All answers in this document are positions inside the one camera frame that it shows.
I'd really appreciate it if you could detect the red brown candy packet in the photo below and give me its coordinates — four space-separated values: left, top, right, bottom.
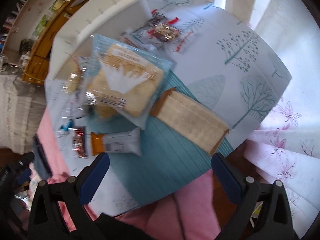
72 126 87 158

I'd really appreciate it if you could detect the blue small candy packet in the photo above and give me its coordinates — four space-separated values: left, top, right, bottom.
59 119 74 134

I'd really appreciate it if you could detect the beige wafer pack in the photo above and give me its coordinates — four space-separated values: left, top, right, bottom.
150 88 229 155

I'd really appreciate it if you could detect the orange and white snack bar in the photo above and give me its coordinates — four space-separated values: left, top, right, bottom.
91 127 142 157

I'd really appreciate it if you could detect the clear rice cracker packet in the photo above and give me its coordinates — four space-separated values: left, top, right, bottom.
63 56 89 94

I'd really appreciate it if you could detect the large cracker pack blue wrapper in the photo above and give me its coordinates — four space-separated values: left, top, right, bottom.
85 34 174 129

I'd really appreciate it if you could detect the white plastic storage bin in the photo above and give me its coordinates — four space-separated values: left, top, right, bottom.
46 0 152 81

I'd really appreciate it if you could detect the clear nut snack packet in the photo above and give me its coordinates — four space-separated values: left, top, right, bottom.
131 9 197 54

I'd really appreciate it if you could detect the pink quilted blanket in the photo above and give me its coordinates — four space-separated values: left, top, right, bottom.
37 109 221 239

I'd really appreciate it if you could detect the white lace covered furniture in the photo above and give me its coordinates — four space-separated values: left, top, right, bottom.
1 75 46 154

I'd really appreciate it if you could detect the wooden desk with drawers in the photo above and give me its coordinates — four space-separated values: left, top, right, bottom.
22 0 86 86

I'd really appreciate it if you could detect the wooden bookshelf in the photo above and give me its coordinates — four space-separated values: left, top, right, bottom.
2 0 56 54

